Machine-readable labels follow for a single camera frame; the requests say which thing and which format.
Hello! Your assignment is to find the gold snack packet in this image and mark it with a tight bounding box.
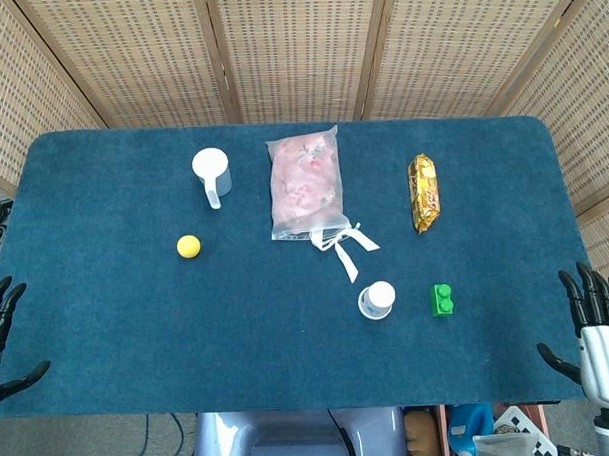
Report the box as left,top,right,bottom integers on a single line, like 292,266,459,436
406,152,444,236

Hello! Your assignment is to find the blue floor cable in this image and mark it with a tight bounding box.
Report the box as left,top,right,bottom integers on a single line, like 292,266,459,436
118,414,153,456

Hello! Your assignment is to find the blue plastic bottle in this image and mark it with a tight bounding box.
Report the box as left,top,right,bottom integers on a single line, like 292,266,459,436
448,402,497,456

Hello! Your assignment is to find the white measuring cup with handle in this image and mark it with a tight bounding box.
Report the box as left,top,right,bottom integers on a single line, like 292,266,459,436
191,147,234,211

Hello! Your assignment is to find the black cable on torso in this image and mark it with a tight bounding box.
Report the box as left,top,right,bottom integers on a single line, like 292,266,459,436
327,408,354,456

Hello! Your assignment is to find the woven folding screen panel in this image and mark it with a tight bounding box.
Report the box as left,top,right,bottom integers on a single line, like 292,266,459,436
0,0,110,198
13,0,242,133
356,0,598,121
204,0,395,126
496,0,609,282

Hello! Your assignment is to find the clear bag with pink cloth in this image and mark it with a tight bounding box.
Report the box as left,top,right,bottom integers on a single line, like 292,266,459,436
264,124,353,243

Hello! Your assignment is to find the black floor cable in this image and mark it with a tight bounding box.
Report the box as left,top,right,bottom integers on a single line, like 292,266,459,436
169,413,189,456

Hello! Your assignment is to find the green toy building block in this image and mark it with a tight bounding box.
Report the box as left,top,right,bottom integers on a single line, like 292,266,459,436
430,282,456,319

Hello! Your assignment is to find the yellow ball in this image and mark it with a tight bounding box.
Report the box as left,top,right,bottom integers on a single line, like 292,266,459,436
176,234,202,259

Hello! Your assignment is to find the grey plastic bag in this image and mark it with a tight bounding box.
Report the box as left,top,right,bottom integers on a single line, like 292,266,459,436
471,432,539,456

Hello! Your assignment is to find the silver blue robot torso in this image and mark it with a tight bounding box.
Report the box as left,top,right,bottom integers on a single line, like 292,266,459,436
189,406,410,456

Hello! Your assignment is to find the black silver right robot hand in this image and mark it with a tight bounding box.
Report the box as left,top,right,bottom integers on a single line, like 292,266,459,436
533,260,609,424

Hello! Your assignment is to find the blue table cloth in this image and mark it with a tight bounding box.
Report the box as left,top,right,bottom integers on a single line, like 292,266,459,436
0,110,609,423

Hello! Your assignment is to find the brown round object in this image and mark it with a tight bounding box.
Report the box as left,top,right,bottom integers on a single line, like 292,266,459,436
403,407,443,456

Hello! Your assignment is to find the white ribbon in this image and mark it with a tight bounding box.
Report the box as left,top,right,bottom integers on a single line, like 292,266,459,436
308,220,382,286

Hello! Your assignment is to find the black white checkered board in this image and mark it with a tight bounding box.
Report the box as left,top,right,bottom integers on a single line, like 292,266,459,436
492,403,550,456

